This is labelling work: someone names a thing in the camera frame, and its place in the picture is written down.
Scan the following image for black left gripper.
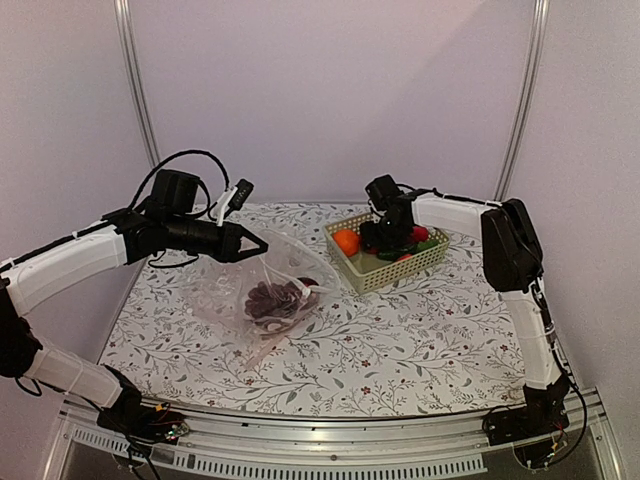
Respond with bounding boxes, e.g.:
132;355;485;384
166;214;269;263

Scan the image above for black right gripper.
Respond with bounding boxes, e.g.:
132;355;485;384
361;216;408;250

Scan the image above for clear white-dotted zip bag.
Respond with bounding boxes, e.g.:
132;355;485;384
214;228;340;340

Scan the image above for dark purple toy grapes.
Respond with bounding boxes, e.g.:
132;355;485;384
244;282;302;320

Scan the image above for clear pink-zipper zip bag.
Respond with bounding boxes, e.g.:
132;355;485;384
181;264;310;369

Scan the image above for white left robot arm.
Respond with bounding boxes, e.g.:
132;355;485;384
1;170;268;434

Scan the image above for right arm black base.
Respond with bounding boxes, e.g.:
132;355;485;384
482;383;569;470

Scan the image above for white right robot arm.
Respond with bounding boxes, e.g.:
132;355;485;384
363;174;570;436

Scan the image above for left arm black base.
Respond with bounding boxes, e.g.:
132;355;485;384
97;366;190;444

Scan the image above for dark green toy cucumber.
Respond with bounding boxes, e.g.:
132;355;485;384
376;248;415;262

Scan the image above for red toy tomato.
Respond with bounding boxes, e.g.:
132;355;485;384
410;226;430;243

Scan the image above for green toy vegetable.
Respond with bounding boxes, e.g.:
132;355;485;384
412;238;439;254

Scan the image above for orange toy fruit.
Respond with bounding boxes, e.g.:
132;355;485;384
332;229;360;257

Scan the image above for beige perforated plastic basket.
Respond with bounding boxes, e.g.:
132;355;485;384
323;212;450;294

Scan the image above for floral patterned table mat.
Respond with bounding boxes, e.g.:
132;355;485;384
101;220;561;417

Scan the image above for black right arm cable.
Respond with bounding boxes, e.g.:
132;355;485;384
399;187;501;206

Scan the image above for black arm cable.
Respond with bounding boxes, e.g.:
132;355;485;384
129;148;232;206
399;187;501;206

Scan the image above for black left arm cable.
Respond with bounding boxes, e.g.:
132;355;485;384
129;148;232;206

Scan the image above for aluminium front rail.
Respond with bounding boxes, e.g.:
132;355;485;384
43;389;627;479

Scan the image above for left aluminium frame post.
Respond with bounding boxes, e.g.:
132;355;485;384
113;0;162;168

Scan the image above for aluminium frame post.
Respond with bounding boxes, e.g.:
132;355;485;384
113;0;162;168
493;0;550;201

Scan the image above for right aluminium frame post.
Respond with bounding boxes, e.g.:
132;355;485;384
493;0;550;201

